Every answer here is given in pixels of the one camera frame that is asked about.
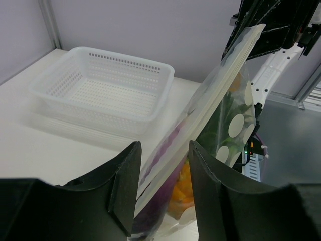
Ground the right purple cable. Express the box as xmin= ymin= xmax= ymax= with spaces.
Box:
xmin=254 ymin=133 xmax=270 ymax=176

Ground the fake pineapple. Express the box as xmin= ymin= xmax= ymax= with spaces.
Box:
xmin=167 ymin=73 xmax=255 ymax=221

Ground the left aluminium frame post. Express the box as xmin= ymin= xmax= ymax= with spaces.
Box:
xmin=38 ymin=0 xmax=63 ymax=50

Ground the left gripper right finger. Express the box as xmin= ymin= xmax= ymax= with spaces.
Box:
xmin=188 ymin=141 xmax=320 ymax=240

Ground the white plastic basket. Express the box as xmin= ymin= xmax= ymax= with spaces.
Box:
xmin=29 ymin=47 xmax=175 ymax=137

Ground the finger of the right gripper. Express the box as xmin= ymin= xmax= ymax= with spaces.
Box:
xmin=223 ymin=0 xmax=318 ymax=60

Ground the aluminium mounting rail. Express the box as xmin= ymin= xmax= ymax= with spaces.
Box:
xmin=295 ymin=65 xmax=320 ymax=112

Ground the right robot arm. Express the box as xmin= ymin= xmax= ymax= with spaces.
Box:
xmin=224 ymin=1 xmax=320 ymax=107

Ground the purple fake eggplant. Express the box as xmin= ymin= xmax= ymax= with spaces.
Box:
xmin=129 ymin=120 xmax=185 ymax=240

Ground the clear polka dot zip bag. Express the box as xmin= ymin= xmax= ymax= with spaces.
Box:
xmin=135 ymin=24 xmax=265 ymax=240

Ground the slotted cable duct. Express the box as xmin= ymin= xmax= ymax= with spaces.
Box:
xmin=241 ymin=153 xmax=265 ymax=182

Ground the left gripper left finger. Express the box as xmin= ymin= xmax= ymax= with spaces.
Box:
xmin=1 ymin=142 xmax=142 ymax=240

